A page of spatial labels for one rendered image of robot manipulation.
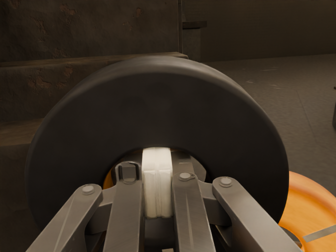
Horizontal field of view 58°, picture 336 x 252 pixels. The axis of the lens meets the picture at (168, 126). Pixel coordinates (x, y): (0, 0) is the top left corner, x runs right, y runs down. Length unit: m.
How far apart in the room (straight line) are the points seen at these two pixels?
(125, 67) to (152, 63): 0.01
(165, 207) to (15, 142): 0.26
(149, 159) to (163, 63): 0.05
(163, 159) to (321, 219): 0.19
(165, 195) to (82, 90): 0.07
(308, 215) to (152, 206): 0.18
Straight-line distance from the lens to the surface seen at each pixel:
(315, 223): 0.31
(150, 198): 0.16
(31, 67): 0.46
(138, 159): 0.17
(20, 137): 0.39
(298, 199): 0.30
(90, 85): 0.16
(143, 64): 0.15
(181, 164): 0.17
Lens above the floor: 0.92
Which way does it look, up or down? 19 degrees down
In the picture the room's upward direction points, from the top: 2 degrees counter-clockwise
